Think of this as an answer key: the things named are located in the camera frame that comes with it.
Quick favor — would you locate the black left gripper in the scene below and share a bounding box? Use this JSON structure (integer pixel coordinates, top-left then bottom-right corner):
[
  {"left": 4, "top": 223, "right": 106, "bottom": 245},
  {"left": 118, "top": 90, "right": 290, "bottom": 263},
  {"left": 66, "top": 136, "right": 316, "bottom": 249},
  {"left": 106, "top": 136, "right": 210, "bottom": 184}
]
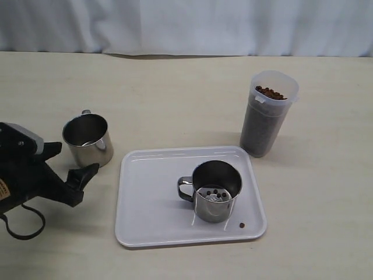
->
[{"left": 1, "top": 122, "right": 100, "bottom": 214}]

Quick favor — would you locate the steel mug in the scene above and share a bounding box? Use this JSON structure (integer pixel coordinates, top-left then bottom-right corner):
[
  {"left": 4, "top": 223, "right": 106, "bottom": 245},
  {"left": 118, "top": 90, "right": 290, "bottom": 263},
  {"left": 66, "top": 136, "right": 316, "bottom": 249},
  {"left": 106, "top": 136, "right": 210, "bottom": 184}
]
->
[
  {"left": 62, "top": 109, "right": 114, "bottom": 167},
  {"left": 177, "top": 160, "right": 242, "bottom": 223}
]

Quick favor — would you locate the white plastic tray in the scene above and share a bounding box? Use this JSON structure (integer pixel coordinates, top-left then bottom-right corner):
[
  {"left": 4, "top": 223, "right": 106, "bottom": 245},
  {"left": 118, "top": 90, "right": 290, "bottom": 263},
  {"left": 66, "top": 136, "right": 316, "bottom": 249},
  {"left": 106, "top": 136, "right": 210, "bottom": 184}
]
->
[{"left": 115, "top": 146, "right": 268, "bottom": 249}]

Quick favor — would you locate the translucent plastic pitcher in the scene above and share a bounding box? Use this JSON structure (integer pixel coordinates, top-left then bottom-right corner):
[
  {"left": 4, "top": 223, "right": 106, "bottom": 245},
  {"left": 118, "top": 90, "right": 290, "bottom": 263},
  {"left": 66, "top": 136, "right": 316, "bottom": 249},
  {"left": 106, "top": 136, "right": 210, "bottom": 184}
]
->
[{"left": 240, "top": 70, "right": 299, "bottom": 158}]

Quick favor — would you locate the white backdrop curtain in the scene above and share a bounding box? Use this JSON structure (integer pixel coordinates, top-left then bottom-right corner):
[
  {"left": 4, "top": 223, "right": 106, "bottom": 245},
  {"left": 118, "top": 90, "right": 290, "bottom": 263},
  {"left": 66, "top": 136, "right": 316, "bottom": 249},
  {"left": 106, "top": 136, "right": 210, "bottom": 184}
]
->
[{"left": 1, "top": 1, "right": 372, "bottom": 57}]

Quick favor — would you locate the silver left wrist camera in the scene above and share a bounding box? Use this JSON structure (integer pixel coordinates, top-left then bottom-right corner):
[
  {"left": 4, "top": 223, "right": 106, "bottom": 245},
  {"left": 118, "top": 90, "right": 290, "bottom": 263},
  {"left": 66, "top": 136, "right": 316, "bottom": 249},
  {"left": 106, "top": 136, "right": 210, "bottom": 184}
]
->
[{"left": 6, "top": 122, "right": 44, "bottom": 155}]

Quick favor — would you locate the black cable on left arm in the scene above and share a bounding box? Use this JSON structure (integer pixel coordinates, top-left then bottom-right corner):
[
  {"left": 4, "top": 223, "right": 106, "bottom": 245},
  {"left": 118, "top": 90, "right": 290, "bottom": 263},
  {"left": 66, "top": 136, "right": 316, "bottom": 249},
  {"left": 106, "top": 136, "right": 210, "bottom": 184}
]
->
[{"left": 0, "top": 204, "right": 47, "bottom": 240}]

